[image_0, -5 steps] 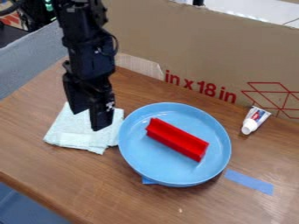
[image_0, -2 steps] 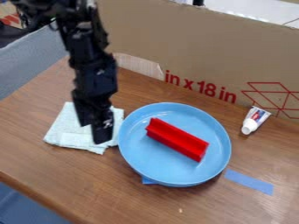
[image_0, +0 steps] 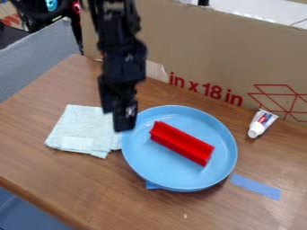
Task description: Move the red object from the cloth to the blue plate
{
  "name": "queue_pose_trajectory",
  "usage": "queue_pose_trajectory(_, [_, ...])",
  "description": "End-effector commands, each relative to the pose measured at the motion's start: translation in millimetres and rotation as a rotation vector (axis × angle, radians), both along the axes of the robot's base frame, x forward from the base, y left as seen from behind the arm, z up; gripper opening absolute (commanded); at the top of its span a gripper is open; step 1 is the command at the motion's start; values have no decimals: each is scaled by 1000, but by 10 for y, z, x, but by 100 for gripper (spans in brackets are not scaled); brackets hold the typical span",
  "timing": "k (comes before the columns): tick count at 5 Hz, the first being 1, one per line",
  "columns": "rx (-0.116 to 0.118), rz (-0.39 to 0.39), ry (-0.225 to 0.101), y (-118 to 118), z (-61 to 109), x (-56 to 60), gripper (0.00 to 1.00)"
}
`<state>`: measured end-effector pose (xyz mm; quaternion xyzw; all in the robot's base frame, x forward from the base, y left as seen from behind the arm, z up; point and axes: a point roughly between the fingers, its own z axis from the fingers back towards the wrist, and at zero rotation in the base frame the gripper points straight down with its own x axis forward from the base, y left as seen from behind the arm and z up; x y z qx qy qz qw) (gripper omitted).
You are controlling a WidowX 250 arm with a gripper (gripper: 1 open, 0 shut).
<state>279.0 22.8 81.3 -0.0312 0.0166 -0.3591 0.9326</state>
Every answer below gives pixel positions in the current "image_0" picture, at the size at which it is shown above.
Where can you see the black computer with lights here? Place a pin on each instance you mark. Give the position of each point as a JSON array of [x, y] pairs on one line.
[[38, 13]]

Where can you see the white toothpaste tube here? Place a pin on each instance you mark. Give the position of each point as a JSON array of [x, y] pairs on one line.
[[261, 122]]

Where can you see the red plastic block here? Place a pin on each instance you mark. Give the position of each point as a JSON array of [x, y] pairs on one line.
[[181, 143]]

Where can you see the light blue folded cloth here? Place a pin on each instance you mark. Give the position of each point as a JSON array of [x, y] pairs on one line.
[[83, 131]]

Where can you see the blue tape under plate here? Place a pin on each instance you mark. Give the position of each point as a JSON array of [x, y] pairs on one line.
[[151, 186]]

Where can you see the blue tape strip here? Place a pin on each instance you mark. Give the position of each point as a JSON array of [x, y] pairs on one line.
[[255, 186]]

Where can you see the blue plate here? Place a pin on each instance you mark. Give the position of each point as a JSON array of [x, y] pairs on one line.
[[161, 166]]

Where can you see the cardboard box wall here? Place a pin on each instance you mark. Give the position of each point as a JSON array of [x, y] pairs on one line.
[[239, 60]]

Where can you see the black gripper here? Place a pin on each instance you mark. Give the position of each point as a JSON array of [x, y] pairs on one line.
[[123, 70]]

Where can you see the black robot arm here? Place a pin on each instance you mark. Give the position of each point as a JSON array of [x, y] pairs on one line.
[[116, 23]]

